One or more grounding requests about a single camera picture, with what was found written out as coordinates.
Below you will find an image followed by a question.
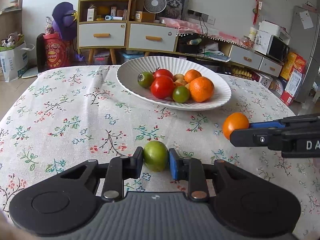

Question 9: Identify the wooden bookshelf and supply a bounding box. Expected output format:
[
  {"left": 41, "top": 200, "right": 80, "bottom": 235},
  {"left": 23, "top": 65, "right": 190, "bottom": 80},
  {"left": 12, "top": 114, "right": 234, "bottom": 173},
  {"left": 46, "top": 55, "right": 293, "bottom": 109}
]
[{"left": 0, "top": 0, "right": 23, "bottom": 40}]

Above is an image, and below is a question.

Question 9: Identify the framed cat picture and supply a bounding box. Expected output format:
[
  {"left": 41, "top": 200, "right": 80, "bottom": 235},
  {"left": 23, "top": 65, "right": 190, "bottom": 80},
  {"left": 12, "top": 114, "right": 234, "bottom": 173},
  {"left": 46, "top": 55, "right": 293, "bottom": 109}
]
[{"left": 157, "top": 0, "right": 189, "bottom": 20}]

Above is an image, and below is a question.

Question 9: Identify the red tomato with stem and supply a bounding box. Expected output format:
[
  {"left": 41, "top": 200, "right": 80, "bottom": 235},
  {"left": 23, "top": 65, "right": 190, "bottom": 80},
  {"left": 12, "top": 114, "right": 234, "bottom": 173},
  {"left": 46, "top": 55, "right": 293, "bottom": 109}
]
[{"left": 153, "top": 68, "right": 173, "bottom": 79}]

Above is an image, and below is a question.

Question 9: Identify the clear plastic storage box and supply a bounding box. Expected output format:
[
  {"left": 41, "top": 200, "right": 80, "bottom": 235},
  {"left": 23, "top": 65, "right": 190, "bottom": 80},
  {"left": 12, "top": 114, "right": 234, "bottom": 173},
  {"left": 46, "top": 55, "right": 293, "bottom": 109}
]
[{"left": 118, "top": 50, "right": 144, "bottom": 64}]

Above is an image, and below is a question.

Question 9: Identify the white ribbed plate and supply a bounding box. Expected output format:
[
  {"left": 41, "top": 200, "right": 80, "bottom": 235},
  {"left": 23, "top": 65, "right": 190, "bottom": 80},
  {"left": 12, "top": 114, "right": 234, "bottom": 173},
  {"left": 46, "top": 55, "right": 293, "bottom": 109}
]
[{"left": 117, "top": 56, "right": 232, "bottom": 111}]

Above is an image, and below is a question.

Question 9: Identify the yellow egg carton stack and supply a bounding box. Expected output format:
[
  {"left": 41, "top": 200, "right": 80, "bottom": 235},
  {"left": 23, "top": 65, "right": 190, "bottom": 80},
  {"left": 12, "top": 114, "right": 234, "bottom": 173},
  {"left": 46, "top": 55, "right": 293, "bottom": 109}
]
[{"left": 231, "top": 66, "right": 253, "bottom": 80}]

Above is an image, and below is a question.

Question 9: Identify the small orange mandarin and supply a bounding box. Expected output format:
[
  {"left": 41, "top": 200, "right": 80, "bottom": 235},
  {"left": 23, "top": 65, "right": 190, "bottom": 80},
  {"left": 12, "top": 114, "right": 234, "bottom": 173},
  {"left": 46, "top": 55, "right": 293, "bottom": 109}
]
[{"left": 184, "top": 69, "right": 202, "bottom": 83}]

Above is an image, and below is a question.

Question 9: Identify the white desk fan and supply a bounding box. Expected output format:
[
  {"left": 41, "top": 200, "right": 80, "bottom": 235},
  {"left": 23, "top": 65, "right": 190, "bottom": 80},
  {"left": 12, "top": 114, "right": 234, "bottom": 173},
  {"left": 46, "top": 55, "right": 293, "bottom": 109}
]
[{"left": 144, "top": 0, "right": 167, "bottom": 22}]

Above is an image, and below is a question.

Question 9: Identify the floral tablecloth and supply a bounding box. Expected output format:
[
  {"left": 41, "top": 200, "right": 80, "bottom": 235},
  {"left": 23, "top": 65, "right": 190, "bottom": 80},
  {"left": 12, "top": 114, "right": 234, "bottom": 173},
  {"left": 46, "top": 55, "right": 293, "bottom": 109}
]
[{"left": 1, "top": 66, "right": 319, "bottom": 239}]

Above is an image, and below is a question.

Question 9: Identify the pink cloth on cabinet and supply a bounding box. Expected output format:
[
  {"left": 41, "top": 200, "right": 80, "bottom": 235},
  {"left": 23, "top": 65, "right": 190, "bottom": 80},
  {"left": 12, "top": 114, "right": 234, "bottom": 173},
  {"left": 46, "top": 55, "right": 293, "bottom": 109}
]
[{"left": 160, "top": 17, "right": 247, "bottom": 48}]

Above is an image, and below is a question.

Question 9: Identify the wooden drawer cabinet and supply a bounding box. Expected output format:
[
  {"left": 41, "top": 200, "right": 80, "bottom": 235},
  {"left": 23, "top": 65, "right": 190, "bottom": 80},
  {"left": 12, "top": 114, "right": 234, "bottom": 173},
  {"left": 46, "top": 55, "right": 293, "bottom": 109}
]
[{"left": 77, "top": 0, "right": 178, "bottom": 64}]

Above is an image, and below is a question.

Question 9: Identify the large orange mandarin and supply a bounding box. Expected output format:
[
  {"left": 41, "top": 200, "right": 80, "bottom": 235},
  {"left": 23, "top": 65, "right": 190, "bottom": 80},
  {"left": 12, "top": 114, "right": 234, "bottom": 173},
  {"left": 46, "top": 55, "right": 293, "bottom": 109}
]
[{"left": 189, "top": 76, "right": 215, "bottom": 102}]

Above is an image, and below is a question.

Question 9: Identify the purple plush toy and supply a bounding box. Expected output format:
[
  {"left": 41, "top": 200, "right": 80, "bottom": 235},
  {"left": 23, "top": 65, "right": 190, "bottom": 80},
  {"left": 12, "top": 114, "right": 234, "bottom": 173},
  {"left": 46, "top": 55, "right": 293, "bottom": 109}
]
[{"left": 52, "top": 2, "right": 77, "bottom": 41}]

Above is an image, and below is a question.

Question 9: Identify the olive brown tomato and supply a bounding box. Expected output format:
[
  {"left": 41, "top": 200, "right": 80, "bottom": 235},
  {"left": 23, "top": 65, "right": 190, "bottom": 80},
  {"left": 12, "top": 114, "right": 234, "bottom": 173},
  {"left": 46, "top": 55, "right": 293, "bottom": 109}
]
[{"left": 137, "top": 72, "right": 154, "bottom": 88}]

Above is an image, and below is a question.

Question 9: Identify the red snack bucket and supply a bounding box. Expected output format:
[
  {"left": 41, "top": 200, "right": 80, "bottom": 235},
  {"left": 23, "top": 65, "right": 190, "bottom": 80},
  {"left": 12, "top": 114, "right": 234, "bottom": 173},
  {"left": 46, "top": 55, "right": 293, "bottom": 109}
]
[{"left": 43, "top": 33, "right": 71, "bottom": 69}]

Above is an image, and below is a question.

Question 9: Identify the orange red carton box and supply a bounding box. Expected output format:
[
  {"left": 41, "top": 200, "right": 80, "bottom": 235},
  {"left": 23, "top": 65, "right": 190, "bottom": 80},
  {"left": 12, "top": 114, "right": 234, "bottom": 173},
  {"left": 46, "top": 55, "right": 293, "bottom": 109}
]
[{"left": 280, "top": 52, "right": 306, "bottom": 81}]

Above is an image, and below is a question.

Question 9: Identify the green plum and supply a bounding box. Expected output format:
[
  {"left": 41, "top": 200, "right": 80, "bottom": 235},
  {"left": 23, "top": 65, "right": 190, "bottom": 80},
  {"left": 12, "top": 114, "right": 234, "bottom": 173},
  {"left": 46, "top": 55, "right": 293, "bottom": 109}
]
[{"left": 143, "top": 140, "right": 169, "bottom": 172}]

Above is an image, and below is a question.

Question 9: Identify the low wooden tv cabinet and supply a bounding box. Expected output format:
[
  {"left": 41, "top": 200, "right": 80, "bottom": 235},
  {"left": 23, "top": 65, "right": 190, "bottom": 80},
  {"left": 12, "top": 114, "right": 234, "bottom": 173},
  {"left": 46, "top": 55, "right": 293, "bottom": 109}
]
[{"left": 176, "top": 33, "right": 284, "bottom": 77}]

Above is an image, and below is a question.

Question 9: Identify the black flat panel stand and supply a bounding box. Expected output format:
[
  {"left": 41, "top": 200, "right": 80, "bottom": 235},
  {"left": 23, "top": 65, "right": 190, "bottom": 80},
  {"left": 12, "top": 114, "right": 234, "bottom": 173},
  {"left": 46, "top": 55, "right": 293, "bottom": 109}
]
[{"left": 22, "top": 33, "right": 47, "bottom": 79}]

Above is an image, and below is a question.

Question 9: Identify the white paper shopping bag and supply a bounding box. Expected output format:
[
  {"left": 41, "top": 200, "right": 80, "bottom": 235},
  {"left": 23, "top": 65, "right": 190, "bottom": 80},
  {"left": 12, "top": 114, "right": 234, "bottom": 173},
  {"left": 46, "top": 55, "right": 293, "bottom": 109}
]
[{"left": 1, "top": 42, "right": 35, "bottom": 82}]

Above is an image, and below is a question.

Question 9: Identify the white microwave oven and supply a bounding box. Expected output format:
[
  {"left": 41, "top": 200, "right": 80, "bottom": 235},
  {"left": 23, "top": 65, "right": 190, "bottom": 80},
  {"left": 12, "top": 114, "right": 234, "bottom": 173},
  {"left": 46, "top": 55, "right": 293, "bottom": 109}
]
[{"left": 253, "top": 30, "right": 290, "bottom": 63}]

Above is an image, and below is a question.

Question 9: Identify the tan longan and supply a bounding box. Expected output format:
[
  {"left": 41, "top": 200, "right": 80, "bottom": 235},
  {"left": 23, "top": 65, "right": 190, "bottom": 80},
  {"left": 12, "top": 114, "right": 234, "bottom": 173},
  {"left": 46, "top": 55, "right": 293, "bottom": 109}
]
[
  {"left": 175, "top": 80, "right": 187, "bottom": 86},
  {"left": 173, "top": 74, "right": 184, "bottom": 81}
]

